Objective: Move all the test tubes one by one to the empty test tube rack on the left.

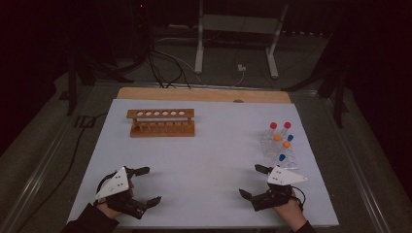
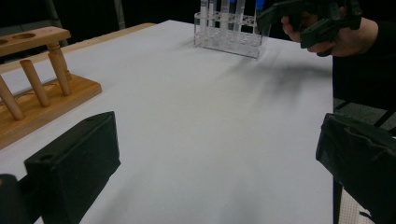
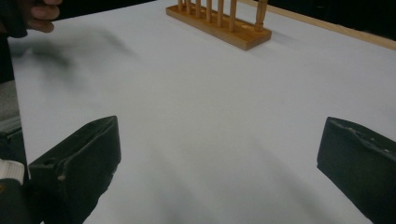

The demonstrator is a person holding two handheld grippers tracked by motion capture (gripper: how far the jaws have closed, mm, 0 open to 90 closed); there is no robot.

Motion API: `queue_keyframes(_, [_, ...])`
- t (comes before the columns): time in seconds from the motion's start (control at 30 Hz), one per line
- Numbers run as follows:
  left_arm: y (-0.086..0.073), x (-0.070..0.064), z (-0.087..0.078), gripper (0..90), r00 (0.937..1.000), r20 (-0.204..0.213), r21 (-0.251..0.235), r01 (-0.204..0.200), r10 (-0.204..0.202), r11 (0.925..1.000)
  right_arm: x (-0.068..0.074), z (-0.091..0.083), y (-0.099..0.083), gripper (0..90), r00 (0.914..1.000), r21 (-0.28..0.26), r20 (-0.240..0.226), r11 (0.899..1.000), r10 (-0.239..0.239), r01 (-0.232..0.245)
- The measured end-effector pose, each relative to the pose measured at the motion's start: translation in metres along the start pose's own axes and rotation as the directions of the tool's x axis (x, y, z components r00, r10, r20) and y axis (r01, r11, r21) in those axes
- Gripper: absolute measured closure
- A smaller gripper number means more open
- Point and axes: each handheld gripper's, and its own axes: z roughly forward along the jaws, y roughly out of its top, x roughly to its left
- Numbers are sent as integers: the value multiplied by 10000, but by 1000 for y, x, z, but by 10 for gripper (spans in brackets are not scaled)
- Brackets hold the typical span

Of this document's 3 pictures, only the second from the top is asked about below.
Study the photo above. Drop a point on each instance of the orange-capped test tube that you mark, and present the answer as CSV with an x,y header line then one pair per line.
x,y
239,15
224,15

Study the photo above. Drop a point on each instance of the wooden test tube rack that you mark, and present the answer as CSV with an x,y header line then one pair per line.
x,y
46,109

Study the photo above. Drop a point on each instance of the red-capped test tube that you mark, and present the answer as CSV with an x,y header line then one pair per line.
x,y
212,15
204,15

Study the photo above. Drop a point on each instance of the blue-capped test tube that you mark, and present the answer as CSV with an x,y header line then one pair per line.
x,y
260,2

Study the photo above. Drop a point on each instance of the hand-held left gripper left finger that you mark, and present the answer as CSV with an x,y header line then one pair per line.
x,y
77,161

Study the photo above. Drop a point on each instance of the white metal stand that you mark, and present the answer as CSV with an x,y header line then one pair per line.
x,y
120,15

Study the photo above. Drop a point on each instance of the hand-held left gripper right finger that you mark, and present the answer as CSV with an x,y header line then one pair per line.
x,y
364,161

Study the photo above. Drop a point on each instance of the clear acrylic test tube rack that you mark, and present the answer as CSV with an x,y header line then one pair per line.
x,y
230,43

